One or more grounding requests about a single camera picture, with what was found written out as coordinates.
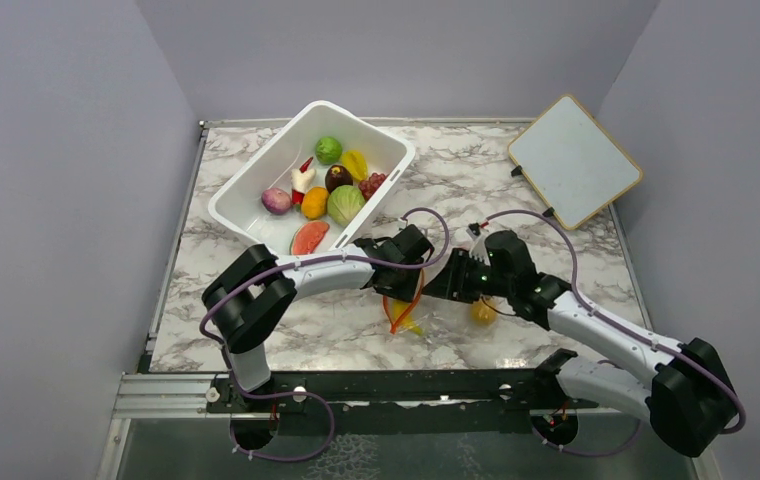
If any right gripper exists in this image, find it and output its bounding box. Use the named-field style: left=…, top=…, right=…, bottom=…
left=422, top=247, right=514, bottom=304

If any clear zip top bag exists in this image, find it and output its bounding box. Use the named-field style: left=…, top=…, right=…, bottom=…
left=382, top=273, right=497, bottom=346

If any orange fake fruit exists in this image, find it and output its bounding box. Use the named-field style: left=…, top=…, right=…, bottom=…
left=301, top=187, right=329, bottom=221

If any white plastic bin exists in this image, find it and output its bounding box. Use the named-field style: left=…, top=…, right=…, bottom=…
left=208, top=100, right=416, bottom=254

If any white garlic fake food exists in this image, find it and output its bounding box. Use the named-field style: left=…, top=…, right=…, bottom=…
left=291, top=168, right=316, bottom=194

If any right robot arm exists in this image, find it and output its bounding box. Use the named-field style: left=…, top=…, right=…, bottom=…
left=423, top=230, right=744, bottom=457

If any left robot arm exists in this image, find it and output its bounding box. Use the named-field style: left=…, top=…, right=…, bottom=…
left=201, top=225, right=434, bottom=411

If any yellow lemon fake fruit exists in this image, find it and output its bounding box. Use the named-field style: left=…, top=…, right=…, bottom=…
left=469, top=297, right=498, bottom=327

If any green cabbage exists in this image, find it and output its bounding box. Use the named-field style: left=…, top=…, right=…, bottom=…
left=327, top=185, right=366, bottom=227

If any red grapes bunch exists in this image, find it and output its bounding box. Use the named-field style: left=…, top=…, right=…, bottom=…
left=358, top=172, right=387, bottom=201

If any dark purple fruit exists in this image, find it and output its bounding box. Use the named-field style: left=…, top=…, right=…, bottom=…
left=324, top=164, right=354, bottom=193

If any yellow bell pepper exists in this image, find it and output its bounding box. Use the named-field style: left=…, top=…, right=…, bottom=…
left=341, top=150, right=369, bottom=183

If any red chili pepper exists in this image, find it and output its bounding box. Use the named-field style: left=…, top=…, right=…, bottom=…
left=291, top=157, right=316, bottom=205

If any purple onion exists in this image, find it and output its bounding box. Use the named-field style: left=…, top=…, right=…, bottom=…
left=260, top=187, right=293, bottom=215

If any small green lime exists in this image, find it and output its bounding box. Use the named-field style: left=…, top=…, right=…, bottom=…
left=314, top=136, right=343, bottom=165

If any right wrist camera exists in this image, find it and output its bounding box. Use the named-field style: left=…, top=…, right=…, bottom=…
left=466, top=223, right=489, bottom=263

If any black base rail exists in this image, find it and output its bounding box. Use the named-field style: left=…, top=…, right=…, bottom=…
left=136, top=354, right=603, bottom=439

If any white board wooden frame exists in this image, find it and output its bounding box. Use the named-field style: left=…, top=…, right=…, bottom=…
left=508, top=94, right=644, bottom=230

